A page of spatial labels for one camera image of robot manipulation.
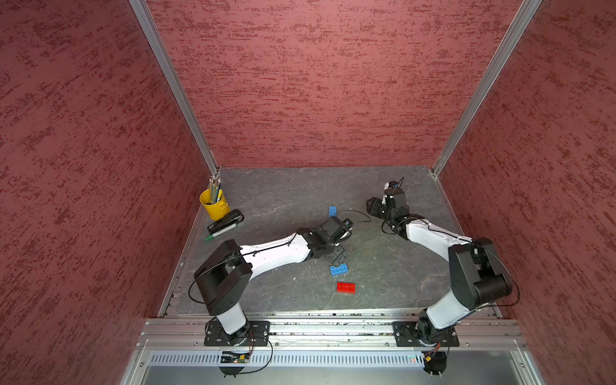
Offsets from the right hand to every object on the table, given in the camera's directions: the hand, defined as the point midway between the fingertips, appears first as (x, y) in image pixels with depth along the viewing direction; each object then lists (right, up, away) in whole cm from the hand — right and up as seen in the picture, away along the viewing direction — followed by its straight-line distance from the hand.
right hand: (370, 207), depth 95 cm
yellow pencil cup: (-64, -2, +2) cm, 64 cm away
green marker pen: (-62, -11, +2) cm, 63 cm away
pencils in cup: (-63, +7, -2) cm, 63 cm away
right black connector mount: (+14, -46, -24) cm, 54 cm away
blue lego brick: (-15, -2, +9) cm, 17 cm away
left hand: (-17, -15, -9) cm, 24 cm away
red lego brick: (-12, -28, -12) cm, 32 cm away
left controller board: (-50, -45, -22) cm, 71 cm away
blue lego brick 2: (-15, -23, -9) cm, 29 cm away
